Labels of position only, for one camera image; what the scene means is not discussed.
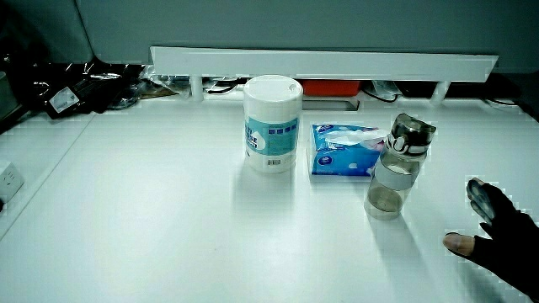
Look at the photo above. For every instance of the clear grey water bottle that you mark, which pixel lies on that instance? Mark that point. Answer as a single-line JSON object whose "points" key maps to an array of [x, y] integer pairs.
{"points": [[396, 177]]}

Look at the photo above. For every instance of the blue tissue pack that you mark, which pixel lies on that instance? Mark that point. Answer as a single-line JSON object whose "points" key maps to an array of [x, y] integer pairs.
{"points": [[341, 160]]}

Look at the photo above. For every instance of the white wipes canister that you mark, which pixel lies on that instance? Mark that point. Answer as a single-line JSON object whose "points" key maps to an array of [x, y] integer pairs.
{"points": [[271, 126]]}

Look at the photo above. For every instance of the grey flat tray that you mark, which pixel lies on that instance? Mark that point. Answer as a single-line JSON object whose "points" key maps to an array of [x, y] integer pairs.
{"points": [[330, 105]]}

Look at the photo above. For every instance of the white power socket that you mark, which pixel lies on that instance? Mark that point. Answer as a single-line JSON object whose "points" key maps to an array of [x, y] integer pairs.
{"points": [[8, 180]]}

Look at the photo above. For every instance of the white desk shelf riser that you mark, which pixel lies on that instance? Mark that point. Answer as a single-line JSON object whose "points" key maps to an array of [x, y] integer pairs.
{"points": [[320, 63]]}

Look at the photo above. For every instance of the orange box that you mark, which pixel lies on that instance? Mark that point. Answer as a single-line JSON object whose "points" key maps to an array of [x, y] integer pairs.
{"points": [[330, 87]]}

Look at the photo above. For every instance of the person's right hand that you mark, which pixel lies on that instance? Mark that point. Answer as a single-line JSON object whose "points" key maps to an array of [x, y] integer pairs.
{"points": [[509, 244]]}

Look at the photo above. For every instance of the clear plastic bag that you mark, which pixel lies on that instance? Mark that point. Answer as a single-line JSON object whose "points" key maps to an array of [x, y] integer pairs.
{"points": [[162, 82]]}

